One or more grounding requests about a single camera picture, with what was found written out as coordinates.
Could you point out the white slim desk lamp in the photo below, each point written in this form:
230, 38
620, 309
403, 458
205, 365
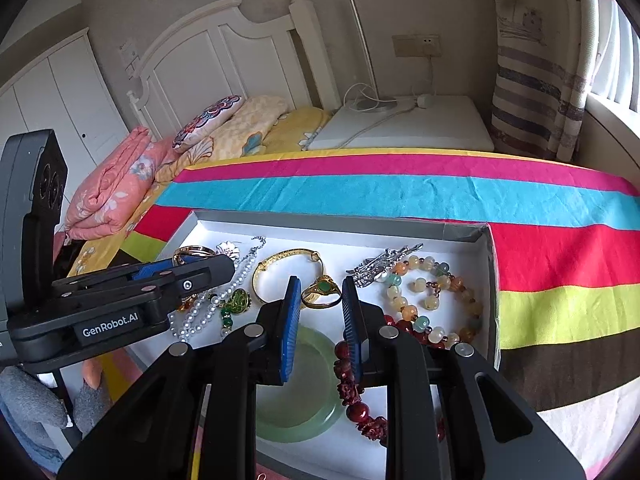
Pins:
369, 99

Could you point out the pink folded quilt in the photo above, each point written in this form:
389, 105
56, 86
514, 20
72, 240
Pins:
108, 197

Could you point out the embroidered round cushion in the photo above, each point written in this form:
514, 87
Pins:
214, 116

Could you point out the white wardrobe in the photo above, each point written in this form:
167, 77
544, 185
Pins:
63, 90

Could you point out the wall socket panel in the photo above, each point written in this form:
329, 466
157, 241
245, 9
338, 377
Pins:
417, 46

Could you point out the grey gloved left hand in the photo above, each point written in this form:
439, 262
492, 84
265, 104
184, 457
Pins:
91, 403

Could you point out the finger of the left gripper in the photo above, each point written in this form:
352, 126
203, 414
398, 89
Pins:
194, 276

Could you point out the green jade bangle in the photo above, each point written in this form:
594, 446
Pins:
308, 404

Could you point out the grey shallow cardboard box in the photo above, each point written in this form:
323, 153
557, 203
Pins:
343, 242

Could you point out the white bed headboard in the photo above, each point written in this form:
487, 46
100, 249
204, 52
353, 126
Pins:
215, 51

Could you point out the yellow patterned pillow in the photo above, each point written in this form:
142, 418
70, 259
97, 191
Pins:
242, 134

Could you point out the striped patterned curtain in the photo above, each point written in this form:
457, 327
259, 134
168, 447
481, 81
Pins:
547, 50

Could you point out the gold ring green stone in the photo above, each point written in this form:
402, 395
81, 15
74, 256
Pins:
322, 294

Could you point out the gold bangle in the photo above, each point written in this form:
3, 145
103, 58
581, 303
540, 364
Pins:
275, 269

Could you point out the enamel flower hair clip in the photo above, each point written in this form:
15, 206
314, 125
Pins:
196, 301

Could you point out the silver pink brooch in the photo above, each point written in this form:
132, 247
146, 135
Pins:
378, 268

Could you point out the white pearl necklace green pendant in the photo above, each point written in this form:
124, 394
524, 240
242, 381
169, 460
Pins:
231, 299

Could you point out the white bedside table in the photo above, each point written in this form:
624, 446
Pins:
450, 122

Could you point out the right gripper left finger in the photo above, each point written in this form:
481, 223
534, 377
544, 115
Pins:
279, 319

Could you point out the colourful striped bed sheet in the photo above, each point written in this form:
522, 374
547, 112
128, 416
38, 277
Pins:
567, 246

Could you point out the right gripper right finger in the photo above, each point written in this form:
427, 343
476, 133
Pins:
362, 323

